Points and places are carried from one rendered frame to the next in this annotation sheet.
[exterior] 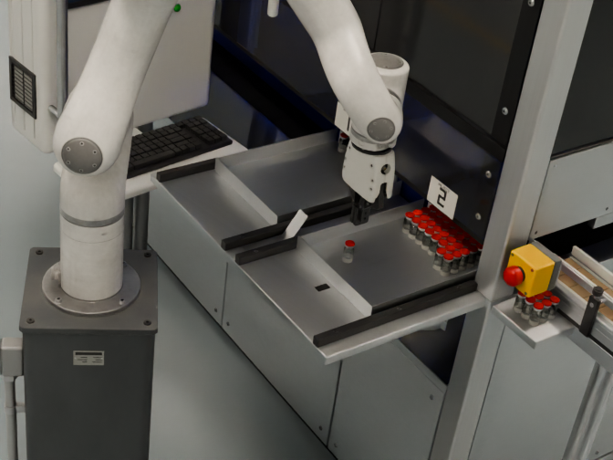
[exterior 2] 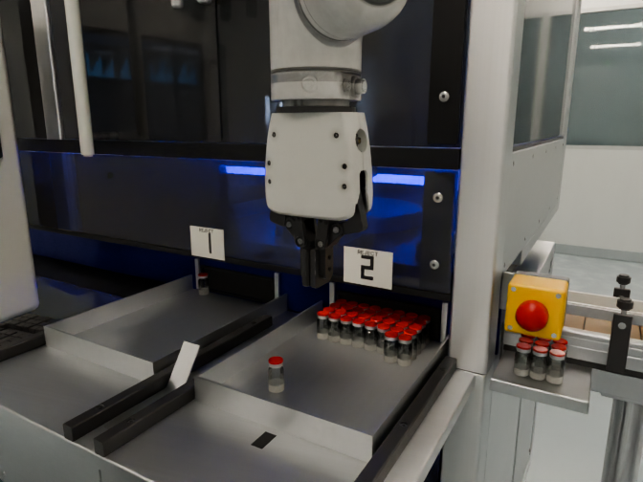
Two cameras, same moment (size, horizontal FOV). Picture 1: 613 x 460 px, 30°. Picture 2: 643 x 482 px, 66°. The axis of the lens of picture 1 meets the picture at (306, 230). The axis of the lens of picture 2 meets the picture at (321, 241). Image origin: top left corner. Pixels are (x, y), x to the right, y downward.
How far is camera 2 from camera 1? 1.69 m
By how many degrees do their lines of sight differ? 29
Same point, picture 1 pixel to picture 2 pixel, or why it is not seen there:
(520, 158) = (490, 145)
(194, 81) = (15, 280)
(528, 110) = (488, 70)
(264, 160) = (116, 319)
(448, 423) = not seen: outside the picture
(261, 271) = (148, 452)
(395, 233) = (312, 342)
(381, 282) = (342, 400)
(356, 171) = (300, 169)
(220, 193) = (56, 366)
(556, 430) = not seen: outside the picture
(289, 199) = (161, 346)
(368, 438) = not seen: outside the picture
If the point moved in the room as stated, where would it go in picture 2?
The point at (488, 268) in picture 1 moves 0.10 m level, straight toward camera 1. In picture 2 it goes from (470, 329) to (506, 361)
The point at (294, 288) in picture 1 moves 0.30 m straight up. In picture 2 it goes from (218, 460) to (204, 190)
